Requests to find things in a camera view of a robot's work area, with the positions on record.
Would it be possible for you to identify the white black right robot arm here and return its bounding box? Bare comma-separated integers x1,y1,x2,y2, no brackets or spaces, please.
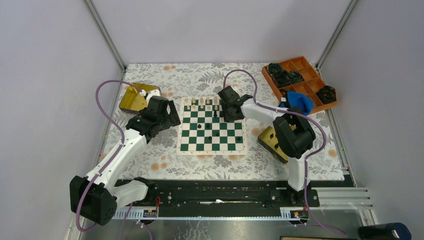
218,86,316,206

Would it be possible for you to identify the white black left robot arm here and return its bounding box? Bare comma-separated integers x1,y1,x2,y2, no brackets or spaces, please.
69,96,181,226

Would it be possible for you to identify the green white chess board mat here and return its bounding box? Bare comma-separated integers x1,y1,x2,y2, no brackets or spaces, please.
176,96,248,156

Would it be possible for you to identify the floral tablecloth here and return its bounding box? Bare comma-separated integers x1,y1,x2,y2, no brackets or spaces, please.
100,62,346,182

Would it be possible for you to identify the gold tin lid left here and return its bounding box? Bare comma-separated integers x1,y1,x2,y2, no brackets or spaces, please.
118,82,162,115

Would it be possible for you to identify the gold tin box right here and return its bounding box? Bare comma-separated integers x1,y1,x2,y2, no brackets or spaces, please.
257,126,288,165

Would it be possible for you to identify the orange compartment tray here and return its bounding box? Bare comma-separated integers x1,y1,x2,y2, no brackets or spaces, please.
262,56,339,114

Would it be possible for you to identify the black hexagonal part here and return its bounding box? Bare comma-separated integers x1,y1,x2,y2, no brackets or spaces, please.
315,85,337,105

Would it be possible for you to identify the dark cylinder bottle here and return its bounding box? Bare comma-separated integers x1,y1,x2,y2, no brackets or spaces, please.
357,222,412,240

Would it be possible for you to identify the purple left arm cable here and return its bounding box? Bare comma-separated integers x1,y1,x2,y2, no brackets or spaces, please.
75,80,145,233

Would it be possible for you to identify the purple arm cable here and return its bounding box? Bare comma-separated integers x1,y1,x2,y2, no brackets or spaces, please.
75,80,145,233
222,69,349,238

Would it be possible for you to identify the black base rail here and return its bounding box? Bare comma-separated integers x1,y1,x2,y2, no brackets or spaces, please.
133,179,305,218

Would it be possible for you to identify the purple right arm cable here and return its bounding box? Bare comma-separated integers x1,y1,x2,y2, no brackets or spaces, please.
222,69,349,238

